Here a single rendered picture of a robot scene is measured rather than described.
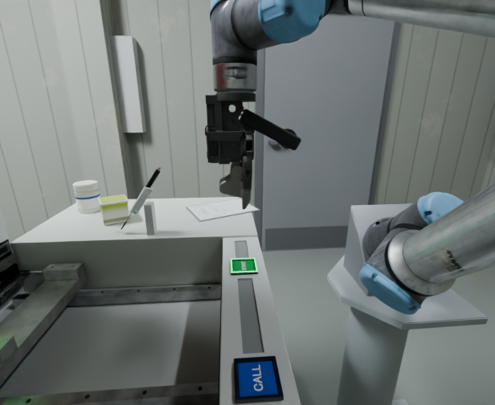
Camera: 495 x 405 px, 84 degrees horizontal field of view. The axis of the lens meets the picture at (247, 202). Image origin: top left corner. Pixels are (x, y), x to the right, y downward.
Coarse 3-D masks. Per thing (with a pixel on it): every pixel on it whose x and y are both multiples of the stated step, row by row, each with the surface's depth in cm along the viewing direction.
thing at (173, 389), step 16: (192, 384) 45; (208, 384) 45; (0, 400) 43; (16, 400) 43; (32, 400) 43; (48, 400) 43; (64, 400) 43; (80, 400) 43; (96, 400) 43; (112, 400) 43; (128, 400) 43; (144, 400) 43; (160, 400) 43; (176, 400) 44; (192, 400) 44; (208, 400) 44
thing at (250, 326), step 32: (224, 256) 63; (256, 256) 63; (224, 288) 52; (256, 288) 52; (224, 320) 44; (256, 320) 44; (224, 352) 38; (256, 352) 38; (224, 384) 33; (288, 384) 33
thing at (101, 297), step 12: (144, 288) 70; (156, 288) 70; (168, 288) 70; (180, 288) 70; (192, 288) 70; (204, 288) 70; (216, 288) 70; (12, 300) 66; (72, 300) 67; (84, 300) 67; (96, 300) 68; (108, 300) 68; (120, 300) 68; (132, 300) 68; (144, 300) 69; (156, 300) 69; (168, 300) 69; (180, 300) 69; (192, 300) 70
